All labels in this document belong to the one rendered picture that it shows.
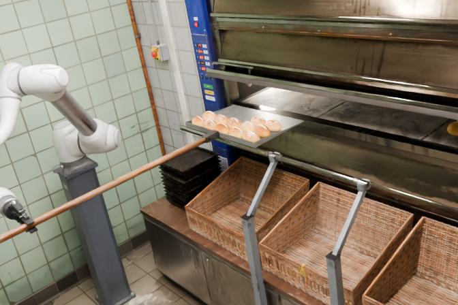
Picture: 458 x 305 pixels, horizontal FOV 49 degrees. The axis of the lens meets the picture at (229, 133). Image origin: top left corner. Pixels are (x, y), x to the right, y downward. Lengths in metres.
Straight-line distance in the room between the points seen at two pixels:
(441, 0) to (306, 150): 1.08
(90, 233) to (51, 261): 0.60
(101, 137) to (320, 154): 1.19
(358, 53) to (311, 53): 0.26
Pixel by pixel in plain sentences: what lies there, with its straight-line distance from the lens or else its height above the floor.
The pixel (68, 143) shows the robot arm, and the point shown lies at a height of 1.18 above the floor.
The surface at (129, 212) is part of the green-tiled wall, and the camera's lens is 3.91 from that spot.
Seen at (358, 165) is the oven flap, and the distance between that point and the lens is 2.53.
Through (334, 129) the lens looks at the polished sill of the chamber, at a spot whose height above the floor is 1.17.
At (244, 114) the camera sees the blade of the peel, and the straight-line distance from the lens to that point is 2.82.
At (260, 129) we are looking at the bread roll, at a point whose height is 1.22.
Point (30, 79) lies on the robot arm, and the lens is 2.49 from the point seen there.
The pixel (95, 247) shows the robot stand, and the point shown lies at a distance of 3.28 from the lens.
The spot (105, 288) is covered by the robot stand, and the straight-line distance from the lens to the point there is 3.45.
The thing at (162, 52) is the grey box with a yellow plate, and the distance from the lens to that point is 3.36.
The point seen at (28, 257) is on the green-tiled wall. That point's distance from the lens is 3.67.
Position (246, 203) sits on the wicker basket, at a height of 0.59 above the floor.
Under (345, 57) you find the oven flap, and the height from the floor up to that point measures 1.54.
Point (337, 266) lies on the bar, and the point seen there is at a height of 0.91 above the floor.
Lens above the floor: 2.18
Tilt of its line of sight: 22 degrees down
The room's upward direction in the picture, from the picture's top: 10 degrees counter-clockwise
